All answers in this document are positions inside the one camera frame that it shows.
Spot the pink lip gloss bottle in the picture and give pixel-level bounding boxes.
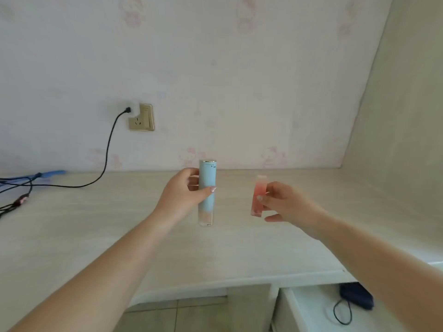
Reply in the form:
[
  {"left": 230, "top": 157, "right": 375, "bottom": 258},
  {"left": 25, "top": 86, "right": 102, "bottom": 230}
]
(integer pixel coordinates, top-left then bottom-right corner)
[{"left": 250, "top": 174, "right": 269, "bottom": 218}]

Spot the person's right hand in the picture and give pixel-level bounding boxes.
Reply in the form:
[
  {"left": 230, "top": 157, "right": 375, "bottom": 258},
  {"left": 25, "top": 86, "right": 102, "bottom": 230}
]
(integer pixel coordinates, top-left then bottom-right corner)
[{"left": 257, "top": 181, "right": 329, "bottom": 240}]

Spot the white drawer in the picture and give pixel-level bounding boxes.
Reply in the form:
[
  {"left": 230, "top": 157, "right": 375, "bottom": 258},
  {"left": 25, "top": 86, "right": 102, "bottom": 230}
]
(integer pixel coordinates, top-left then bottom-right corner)
[{"left": 271, "top": 283, "right": 409, "bottom": 332}]

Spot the person's left hand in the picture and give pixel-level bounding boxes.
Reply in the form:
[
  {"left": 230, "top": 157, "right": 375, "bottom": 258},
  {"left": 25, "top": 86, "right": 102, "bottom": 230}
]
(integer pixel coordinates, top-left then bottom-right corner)
[{"left": 152, "top": 167, "right": 218, "bottom": 226}]

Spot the gold wall socket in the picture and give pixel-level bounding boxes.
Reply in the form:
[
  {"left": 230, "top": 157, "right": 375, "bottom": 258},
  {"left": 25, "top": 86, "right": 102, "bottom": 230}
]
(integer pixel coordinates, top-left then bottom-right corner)
[{"left": 128, "top": 103, "right": 156, "bottom": 132}]

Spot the black looped cord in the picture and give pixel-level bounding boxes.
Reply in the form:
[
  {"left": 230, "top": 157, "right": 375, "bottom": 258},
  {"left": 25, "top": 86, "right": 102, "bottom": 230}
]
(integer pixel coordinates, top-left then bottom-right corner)
[{"left": 333, "top": 299, "right": 353, "bottom": 326}]

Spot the person's right forearm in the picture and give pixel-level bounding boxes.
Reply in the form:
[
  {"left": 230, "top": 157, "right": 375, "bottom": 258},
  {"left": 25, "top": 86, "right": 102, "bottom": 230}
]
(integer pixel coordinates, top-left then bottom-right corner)
[{"left": 313, "top": 212, "right": 443, "bottom": 332}]

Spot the navy power bank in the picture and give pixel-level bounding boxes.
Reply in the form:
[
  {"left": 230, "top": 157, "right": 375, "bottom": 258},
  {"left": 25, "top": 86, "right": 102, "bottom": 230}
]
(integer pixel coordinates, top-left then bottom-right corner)
[{"left": 340, "top": 282, "right": 375, "bottom": 311}]

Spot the black power cable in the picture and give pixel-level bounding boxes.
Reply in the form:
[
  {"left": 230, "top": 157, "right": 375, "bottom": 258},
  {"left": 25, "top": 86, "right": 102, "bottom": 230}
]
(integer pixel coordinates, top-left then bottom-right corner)
[{"left": 0, "top": 106, "right": 133, "bottom": 196}]

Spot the person's left forearm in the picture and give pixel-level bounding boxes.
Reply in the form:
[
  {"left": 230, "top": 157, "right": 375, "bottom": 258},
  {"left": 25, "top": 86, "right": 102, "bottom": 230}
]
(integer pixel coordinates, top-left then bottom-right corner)
[{"left": 6, "top": 210, "right": 175, "bottom": 332}]

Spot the light blue spray bottle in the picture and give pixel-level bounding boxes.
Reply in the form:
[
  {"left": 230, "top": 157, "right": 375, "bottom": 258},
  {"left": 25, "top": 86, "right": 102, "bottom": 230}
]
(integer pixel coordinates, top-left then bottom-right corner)
[{"left": 198, "top": 160, "right": 218, "bottom": 228}]

